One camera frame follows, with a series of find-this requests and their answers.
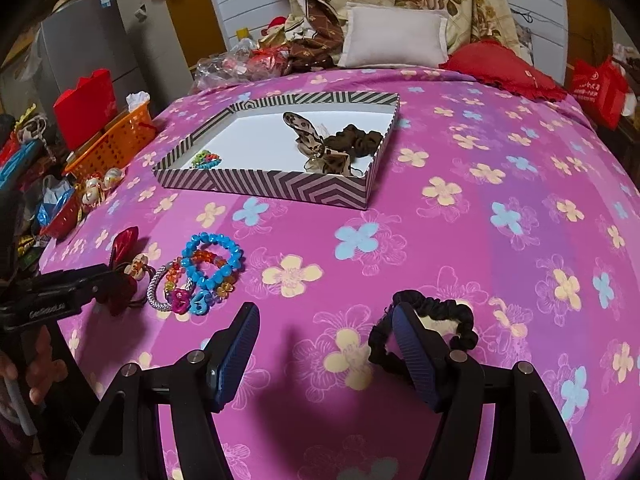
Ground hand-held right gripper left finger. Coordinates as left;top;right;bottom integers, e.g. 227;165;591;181
65;301;261;480

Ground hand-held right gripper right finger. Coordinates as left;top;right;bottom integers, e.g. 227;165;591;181
391;302;596;480

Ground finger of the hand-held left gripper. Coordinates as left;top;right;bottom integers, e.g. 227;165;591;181
65;285;113;308
20;266;115;292

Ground black scrunchie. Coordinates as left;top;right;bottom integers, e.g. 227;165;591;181
368;290;479;376

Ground red bow hair tie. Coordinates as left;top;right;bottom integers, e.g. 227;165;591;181
95;226;149;307

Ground silver hair tie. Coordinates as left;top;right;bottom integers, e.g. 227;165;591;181
146;260;191;309

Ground orange bead charm bracelet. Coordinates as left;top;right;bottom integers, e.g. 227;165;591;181
162;249;236;317

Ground blue bead bracelet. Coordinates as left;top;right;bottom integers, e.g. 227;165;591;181
181;232;246;292

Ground striped cardboard box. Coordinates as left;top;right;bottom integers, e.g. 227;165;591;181
152;91;402;211

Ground person's left hand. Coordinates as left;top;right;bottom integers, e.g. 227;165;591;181
0;327;68;411

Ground gold foil candy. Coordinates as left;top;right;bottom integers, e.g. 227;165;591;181
15;235;40;262

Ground red candy dish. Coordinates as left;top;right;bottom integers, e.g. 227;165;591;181
37;191;83;241

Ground white plastic bag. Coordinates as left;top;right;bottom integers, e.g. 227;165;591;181
42;175;76;202

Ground pink floral bedsheet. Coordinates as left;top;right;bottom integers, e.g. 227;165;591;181
37;67;640;480

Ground turquoise packet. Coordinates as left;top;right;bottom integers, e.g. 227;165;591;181
0;140;47;192

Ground orange plastic basket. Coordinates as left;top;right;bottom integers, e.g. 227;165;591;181
64;101;158;181

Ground brown cardboard box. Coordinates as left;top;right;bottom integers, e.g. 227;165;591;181
103;109;132;134

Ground red gift bag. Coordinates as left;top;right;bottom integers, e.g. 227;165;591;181
53;69;119;151

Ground brown scrunchie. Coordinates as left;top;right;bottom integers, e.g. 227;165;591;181
322;122;383;157

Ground grey refrigerator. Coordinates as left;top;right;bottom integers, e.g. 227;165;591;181
40;0;135;113

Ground clear plastic bag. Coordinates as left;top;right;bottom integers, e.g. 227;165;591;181
192;40;261;92

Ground red plastic bag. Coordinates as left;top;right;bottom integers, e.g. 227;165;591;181
250;47;292;80

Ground red frilled pillow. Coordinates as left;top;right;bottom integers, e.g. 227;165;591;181
439;40;568;103

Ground white pillow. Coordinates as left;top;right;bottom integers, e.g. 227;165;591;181
337;2;449;68

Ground red shopping bag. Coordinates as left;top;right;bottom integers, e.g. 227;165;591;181
571;56;628;131

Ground red white plush toy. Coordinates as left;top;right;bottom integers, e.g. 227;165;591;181
262;16;301;43

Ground white slatted headboard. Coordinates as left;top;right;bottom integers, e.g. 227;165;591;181
202;0;568;93

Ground leopard print bow hair tie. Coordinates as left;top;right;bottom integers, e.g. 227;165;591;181
282;111;373;177

